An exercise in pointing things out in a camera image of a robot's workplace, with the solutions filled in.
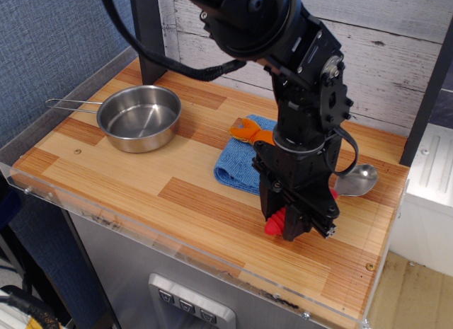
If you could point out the silver button control panel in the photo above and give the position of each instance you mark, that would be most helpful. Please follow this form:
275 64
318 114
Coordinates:
177 306

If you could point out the dark vertical post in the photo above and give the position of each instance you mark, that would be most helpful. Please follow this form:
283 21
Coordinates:
148 30
427 105

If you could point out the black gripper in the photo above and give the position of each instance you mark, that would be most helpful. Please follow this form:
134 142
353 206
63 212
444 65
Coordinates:
301 184

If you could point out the dark right vertical post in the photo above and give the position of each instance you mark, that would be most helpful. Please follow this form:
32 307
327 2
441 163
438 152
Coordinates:
427 105

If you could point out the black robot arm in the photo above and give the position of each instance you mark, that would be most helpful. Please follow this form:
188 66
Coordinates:
306 66

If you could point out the orange plush toy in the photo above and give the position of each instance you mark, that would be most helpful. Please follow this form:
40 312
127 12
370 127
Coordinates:
251 132

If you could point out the steel toy fridge cabinet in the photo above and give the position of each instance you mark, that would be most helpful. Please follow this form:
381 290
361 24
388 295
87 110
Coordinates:
123 266

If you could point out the red handled metal spoon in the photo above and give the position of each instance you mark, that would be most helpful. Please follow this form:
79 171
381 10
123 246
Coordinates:
359 181

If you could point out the yellow black object bottom left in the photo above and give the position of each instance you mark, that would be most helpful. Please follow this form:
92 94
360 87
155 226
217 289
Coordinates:
20 313

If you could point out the stainless steel pan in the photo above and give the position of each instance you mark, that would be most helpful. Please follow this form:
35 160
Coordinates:
137 119

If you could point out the blue folded cloth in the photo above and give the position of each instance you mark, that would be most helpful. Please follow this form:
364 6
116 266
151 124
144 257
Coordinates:
234 165

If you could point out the clear acrylic table edge guard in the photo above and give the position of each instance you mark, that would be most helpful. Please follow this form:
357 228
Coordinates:
206 230

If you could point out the white side cabinet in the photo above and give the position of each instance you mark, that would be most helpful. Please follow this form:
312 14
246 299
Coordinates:
423 226

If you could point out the dark left vertical post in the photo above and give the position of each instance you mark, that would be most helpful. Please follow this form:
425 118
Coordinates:
148 30

